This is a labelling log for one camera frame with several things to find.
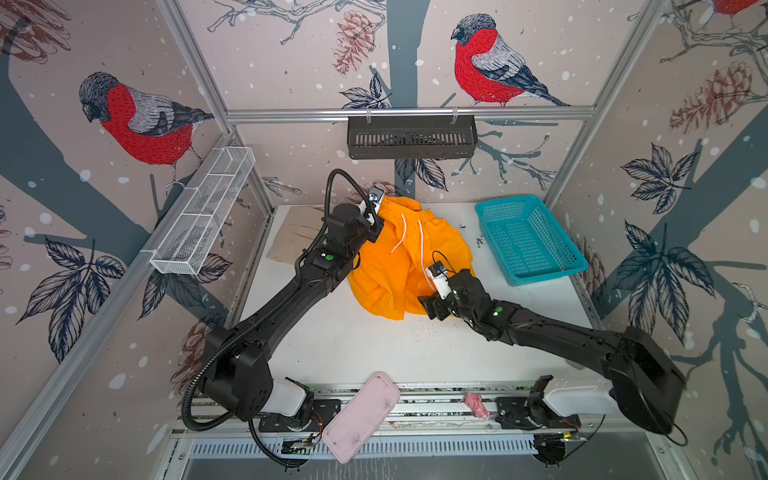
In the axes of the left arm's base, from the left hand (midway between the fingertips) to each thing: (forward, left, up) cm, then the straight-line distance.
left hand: (372, 203), depth 77 cm
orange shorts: (-7, -5, -27) cm, 28 cm away
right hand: (-15, -16, -21) cm, 30 cm away
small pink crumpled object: (-41, -26, -30) cm, 57 cm away
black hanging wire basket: (+39, -13, -5) cm, 41 cm away
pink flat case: (-44, +3, -31) cm, 54 cm away
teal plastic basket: (+13, -56, -33) cm, 66 cm away
